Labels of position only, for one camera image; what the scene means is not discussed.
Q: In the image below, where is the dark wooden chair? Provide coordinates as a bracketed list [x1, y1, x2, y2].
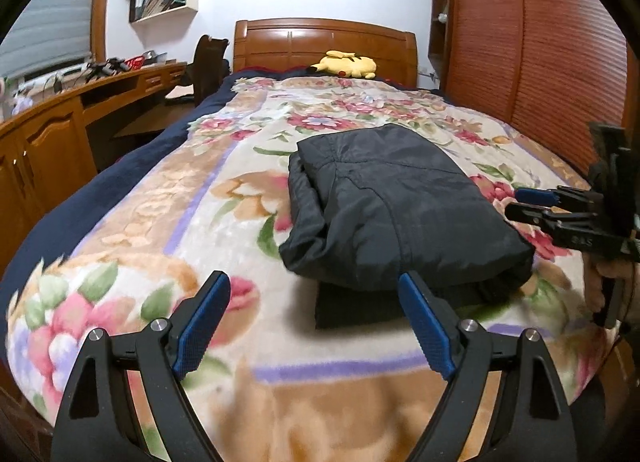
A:
[165, 34, 231, 108]

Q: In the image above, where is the window with grey blind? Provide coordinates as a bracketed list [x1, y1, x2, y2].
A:
[0, 0, 118, 83]

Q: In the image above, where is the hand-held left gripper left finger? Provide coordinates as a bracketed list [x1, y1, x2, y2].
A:
[50, 269, 232, 462]

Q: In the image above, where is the person's right hand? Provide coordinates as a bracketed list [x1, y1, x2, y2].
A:
[582, 259, 640, 314]

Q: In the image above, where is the black jacket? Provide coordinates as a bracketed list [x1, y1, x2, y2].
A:
[277, 123, 535, 330]

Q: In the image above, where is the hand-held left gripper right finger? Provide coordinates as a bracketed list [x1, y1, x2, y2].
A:
[397, 270, 573, 462]

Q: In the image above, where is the wooden louvred wardrobe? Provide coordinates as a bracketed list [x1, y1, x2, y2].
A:
[429, 0, 640, 178]

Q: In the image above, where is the floral blanket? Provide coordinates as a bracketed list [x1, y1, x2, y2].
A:
[5, 76, 621, 462]

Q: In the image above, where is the black device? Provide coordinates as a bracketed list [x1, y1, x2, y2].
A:
[85, 58, 126, 77]

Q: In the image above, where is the yellow plush toy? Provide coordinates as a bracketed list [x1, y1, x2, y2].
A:
[306, 49, 377, 80]

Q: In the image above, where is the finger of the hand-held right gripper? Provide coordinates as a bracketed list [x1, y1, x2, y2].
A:
[515, 186, 603, 209]
[504, 202, 601, 244]

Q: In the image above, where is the wooden bed headboard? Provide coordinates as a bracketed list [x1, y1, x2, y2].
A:
[232, 18, 418, 90]

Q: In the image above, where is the wooden desk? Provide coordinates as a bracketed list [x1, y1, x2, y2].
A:
[0, 59, 188, 273]

